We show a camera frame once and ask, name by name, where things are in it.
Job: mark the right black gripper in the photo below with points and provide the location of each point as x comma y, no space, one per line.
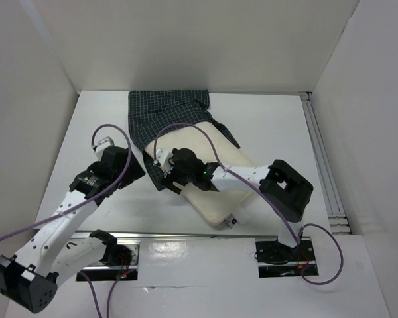
170,179

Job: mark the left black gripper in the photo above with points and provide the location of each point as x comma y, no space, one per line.
135,171

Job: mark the cream white pillow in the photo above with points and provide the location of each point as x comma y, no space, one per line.
209,145

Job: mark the dark checkered pillowcase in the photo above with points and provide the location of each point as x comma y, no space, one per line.
151,111

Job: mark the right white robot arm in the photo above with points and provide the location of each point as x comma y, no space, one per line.
280,185

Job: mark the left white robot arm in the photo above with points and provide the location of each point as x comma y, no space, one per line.
32,275

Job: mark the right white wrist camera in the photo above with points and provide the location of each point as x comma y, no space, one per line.
162,160

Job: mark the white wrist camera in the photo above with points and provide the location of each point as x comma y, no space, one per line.
101,146
162,160

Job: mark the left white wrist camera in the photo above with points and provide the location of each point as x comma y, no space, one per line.
101,146

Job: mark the aluminium front rail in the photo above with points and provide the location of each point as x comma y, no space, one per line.
139,236

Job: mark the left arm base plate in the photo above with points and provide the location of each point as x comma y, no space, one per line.
125,262

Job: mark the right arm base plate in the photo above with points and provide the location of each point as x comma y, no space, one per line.
275,261

